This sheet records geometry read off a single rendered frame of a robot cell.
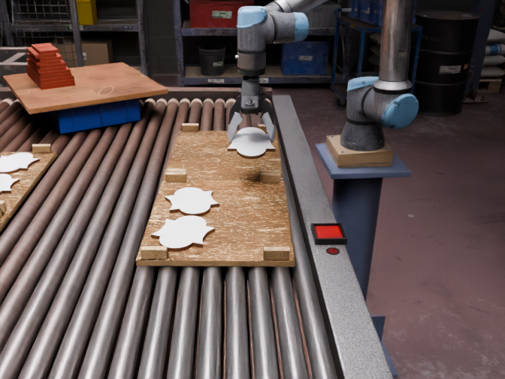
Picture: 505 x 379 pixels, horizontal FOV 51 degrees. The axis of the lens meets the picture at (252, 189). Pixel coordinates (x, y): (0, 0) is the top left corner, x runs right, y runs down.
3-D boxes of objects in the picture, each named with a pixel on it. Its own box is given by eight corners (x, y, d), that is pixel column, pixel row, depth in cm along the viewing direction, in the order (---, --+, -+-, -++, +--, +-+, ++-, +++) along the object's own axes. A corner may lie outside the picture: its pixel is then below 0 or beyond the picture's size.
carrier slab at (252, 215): (283, 185, 154) (283, 180, 153) (294, 267, 117) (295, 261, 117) (162, 184, 154) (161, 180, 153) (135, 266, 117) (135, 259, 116)
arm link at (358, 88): (367, 108, 188) (369, 70, 182) (391, 119, 177) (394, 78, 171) (338, 114, 183) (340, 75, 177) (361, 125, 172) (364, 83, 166)
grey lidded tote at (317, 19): (329, 22, 591) (331, -1, 580) (340, 27, 559) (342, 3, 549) (285, 23, 582) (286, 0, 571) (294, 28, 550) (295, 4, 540)
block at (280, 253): (288, 256, 118) (289, 245, 117) (289, 261, 117) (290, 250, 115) (262, 256, 118) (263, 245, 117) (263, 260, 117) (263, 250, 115)
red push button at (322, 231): (337, 230, 133) (338, 225, 132) (343, 243, 127) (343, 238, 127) (314, 230, 133) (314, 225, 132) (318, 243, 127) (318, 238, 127)
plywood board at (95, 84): (122, 65, 239) (122, 62, 238) (168, 93, 201) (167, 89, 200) (3, 80, 215) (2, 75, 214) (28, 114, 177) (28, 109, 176)
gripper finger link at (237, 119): (231, 137, 153) (246, 109, 149) (230, 144, 148) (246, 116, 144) (221, 131, 152) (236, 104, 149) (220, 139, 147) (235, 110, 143)
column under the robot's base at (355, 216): (370, 314, 244) (394, 136, 206) (397, 377, 210) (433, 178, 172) (288, 319, 241) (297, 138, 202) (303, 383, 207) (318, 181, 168)
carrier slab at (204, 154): (276, 135, 191) (276, 131, 190) (282, 185, 154) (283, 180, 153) (179, 134, 191) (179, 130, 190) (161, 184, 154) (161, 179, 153)
